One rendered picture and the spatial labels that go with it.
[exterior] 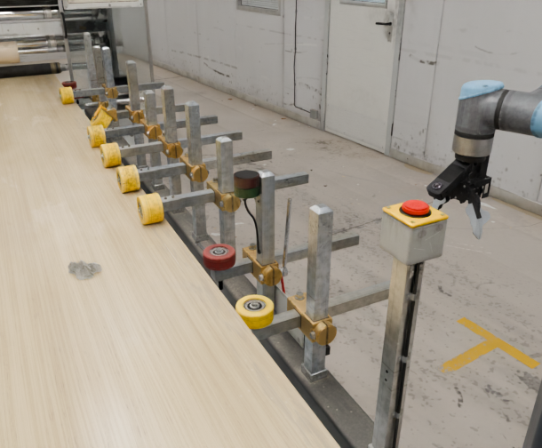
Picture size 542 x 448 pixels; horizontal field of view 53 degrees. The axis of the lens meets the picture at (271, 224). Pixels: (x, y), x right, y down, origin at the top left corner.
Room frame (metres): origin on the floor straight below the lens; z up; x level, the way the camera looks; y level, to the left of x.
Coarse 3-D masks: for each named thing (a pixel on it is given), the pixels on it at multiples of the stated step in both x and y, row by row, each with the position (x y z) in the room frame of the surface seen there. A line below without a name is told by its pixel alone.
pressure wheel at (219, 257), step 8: (208, 248) 1.20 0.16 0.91; (216, 248) 1.20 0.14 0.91; (224, 248) 1.20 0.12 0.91; (232, 248) 1.20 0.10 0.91; (208, 256) 1.16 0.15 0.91; (216, 256) 1.16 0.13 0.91; (224, 256) 1.16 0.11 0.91; (232, 256) 1.17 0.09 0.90; (208, 264) 1.15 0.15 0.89; (216, 264) 1.15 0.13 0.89; (224, 264) 1.15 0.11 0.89; (232, 264) 1.16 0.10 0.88
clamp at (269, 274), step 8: (248, 248) 1.27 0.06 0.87; (248, 256) 1.23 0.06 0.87; (256, 256) 1.22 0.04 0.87; (256, 264) 1.19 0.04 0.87; (272, 264) 1.18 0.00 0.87; (256, 272) 1.19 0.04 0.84; (264, 272) 1.16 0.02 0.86; (272, 272) 1.16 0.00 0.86; (280, 272) 1.17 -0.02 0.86; (264, 280) 1.15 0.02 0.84; (272, 280) 1.16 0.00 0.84; (280, 280) 1.17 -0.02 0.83
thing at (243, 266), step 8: (352, 232) 1.38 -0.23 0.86; (336, 240) 1.33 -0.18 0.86; (344, 240) 1.34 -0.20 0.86; (352, 240) 1.35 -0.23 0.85; (288, 248) 1.28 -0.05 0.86; (296, 248) 1.28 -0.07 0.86; (304, 248) 1.28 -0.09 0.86; (336, 248) 1.33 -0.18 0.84; (280, 256) 1.25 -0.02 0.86; (288, 256) 1.26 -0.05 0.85; (296, 256) 1.27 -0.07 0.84; (304, 256) 1.28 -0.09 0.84; (240, 264) 1.20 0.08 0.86; (248, 264) 1.21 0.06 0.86; (280, 264) 1.25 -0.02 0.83; (216, 272) 1.16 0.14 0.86; (224, 272) 1.17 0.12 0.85; (232, 272) 1.18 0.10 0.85; (240, 272) 1.20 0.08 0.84; (248, 272) 1.21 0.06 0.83; (216, 280) 1.16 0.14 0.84
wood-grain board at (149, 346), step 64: (0, 128) 2.27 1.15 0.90; (64, 128) 2.27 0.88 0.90; (0, 192) 1.57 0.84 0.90; (64, 192) 1.57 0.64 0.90; (128, 192) 1.57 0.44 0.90; (0, 256) 1.17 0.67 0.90; (64, 256) 1.17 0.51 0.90; (128, 256) 1.17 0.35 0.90; (192, 256) 1.17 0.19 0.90; (0, 320) 0.91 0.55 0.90; (64, 320) 0.91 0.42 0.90; (128, 320) 0.91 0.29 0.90; (192, 320) 0.91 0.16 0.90; (0, 384) 0.72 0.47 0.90; (64, 384) 0.72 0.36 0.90; (128, 384) 0.72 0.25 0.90; (192, 384) 0.72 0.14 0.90; (256, 384) 0.72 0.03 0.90
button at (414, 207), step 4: (408, 200) 0.76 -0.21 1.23; (412, 200) 0.76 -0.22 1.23; (416, 200) 0.76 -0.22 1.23; (404, 204) 0.74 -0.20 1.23; (408, 204) 0.74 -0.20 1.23; (412, 204) 0.74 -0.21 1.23; (416, 204) 0.74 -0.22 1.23; (420, 204) 0.74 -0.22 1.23; (424, 204) 0.74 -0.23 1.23; (404, 208) 0.74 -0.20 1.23; (408, 208) 0.73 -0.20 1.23; (412, 208) 0.73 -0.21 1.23; (416, 208) 0.73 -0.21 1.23; (420, 208) 0.73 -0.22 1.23; (424, 208) 0.73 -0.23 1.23; (428, 208) 0.74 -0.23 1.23; (408, 212) 0.73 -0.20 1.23; (412, 212) 0.73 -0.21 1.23; (416, 212) 0.73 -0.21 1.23; (420, 212) 0.73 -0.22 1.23; (424, 212) 0.73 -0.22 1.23
